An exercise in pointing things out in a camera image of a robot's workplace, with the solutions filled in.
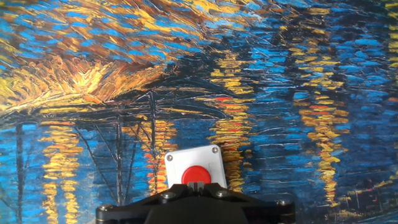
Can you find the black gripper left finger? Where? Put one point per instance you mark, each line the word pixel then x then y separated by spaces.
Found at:
pixel 130 214

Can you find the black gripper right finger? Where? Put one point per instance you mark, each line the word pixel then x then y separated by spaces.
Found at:
pixel 264 213

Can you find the starry night painted tablecloth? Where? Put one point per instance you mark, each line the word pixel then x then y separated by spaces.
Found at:
pixel 93 62

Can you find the white box with red button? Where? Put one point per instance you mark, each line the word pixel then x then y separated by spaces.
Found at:
pixel 192 157

